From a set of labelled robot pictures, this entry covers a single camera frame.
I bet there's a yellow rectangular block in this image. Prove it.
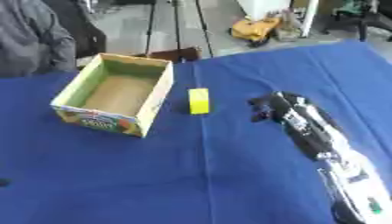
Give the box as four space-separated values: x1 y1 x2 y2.
186 87 212 116

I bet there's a black chair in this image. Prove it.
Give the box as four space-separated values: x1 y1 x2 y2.
319 0 392 42

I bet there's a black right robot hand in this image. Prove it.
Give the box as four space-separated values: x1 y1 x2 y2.
246 90 308 127

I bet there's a brown wooden block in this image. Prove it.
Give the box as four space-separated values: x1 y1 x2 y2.
133 46 204 64

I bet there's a black tripod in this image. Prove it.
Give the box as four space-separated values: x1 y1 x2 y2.
142 0 216 59

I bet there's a white post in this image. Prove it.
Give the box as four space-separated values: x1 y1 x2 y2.
298 0 322 39

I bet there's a person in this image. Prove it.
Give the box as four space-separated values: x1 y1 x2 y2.
0 0 109 79

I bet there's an open cardboard box green inside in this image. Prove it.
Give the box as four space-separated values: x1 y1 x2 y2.
49 52 177 138

